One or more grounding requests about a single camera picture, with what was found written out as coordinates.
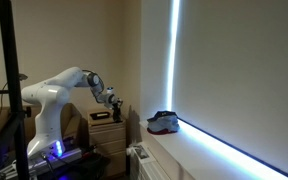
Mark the white window sill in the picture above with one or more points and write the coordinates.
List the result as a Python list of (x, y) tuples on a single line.
[(190, 156)]

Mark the aluminium profile rails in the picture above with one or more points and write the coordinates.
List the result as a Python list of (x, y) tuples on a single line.
[(69, 156)]

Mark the navy baseball cap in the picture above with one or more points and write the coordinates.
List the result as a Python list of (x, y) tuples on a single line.
[(162, 115)]

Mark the black plastic tray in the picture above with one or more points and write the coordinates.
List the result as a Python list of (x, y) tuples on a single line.
[(100, 116)]

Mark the white wall heater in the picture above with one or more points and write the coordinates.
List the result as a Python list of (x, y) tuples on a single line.
[(147, 168)]

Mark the tan upholstered armchair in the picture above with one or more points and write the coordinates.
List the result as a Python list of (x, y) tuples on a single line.
[(73, 124)]

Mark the black tripod pole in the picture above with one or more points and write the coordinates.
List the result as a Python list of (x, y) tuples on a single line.
[(9, 50)]

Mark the maroon cap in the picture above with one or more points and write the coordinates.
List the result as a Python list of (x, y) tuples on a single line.
[(160, 132)]

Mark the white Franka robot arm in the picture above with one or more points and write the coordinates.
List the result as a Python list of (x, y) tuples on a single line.
[(50, 96)]

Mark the white roller blind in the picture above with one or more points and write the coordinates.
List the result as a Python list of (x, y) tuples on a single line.
[(244, 73)]

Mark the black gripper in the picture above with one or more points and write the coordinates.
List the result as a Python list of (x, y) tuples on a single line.
[(117, 105)]

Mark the light wooden nightstand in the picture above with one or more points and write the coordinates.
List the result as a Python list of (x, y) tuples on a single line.
[(107, 137)]

